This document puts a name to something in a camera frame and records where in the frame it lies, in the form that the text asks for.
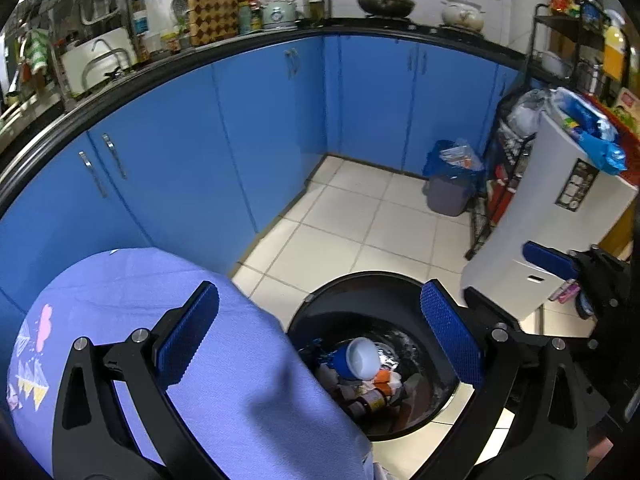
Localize blue printed tablecloth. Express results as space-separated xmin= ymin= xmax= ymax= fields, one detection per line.
xmin=7 ymin=247 xmax=376 ymax=480

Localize mint green kettle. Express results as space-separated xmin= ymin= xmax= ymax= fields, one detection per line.
xmin=260 ymin=0 xmax=301 ymax=31

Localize blue kitchen cabinets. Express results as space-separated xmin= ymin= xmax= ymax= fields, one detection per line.
xmin=0 ymin=34 xmax=546 ymax=311

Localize blue round container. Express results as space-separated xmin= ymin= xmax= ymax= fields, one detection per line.
xmin=332 ymin=337 xmax=381 ymax=381

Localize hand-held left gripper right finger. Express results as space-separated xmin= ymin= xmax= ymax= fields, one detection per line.
xmin=415 ymin=279 xmax=588 ymax=480

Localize grey bin with blue bag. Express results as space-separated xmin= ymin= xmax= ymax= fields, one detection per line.
xmin=422 ymin=139 xmax=487 ymax=217

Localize black metal rack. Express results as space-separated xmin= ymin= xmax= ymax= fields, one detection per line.
xmin=467 ymin=2 xmax=640 ymax=261

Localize pink snack packet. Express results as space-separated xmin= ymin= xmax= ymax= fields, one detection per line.
xmin=554 ymin=280 xmax=581 ymax=304

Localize green striped dishcloth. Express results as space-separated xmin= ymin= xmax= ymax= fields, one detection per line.
xmin=22 ymin=30 xmax=51 ymax=73

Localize white ceramic pot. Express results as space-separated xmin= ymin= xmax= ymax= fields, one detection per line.
xmin=440 ymin=0 xmax=487 ymax=32

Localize blue plastic package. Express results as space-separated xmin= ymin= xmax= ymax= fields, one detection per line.
xmin=560 ymin=92 xmax=628 ymax=176

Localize brown medicine bottle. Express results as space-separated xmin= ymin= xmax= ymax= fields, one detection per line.
xmin=345 ymin=390 xmax=396 ymax=418

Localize orange and white carton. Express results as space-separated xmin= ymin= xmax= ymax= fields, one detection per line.
xmin=372 ymin=367 xmax=403 ymax=396

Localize small chrome tap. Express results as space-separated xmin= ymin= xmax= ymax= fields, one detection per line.
xmin=82 ymin=37 xmax=126 ymax=83

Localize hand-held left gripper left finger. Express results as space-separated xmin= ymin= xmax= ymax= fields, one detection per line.
xmin=51 ymin=280 xmax=223 ymax=480

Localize checkered wooden cutting board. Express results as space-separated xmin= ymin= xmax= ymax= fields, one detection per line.
xmin=186 ymin=0 xmax=238 ymax=47

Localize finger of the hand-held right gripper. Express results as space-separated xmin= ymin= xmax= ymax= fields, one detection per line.
xmin=522 ymin=241 xmax=581 ymax=282

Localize white plastic bag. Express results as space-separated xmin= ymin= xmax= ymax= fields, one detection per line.
xmin=507 ymin=87 xmax=566 ymax=136

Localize yellow juice bottle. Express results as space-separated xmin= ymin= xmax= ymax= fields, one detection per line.
xmin=602 ymin=12 xmax=628 ymax=78

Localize black trash bin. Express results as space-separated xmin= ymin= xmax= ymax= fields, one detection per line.
xmin=286 ymin=270 xmax=483 ymax=443

